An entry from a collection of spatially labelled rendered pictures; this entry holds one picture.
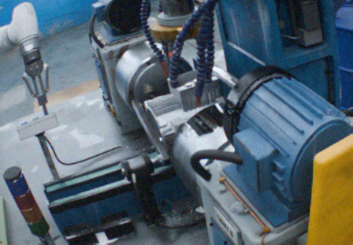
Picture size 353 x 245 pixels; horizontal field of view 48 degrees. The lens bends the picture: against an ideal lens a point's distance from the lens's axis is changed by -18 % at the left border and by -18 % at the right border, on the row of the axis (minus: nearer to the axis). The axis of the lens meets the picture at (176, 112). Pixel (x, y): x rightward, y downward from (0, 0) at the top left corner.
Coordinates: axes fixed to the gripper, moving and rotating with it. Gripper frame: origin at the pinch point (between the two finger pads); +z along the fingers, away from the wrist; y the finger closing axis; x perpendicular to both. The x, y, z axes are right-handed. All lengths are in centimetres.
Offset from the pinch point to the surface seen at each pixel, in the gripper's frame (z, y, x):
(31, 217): 28, -12, -56
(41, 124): 6.4, -3.1, -3.5
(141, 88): 6.8, 35.0, -6.2
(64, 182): 26.9, -1.5, -13.2
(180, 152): 25, 31, -49
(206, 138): 23, 36, -57
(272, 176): 28, 34, -95
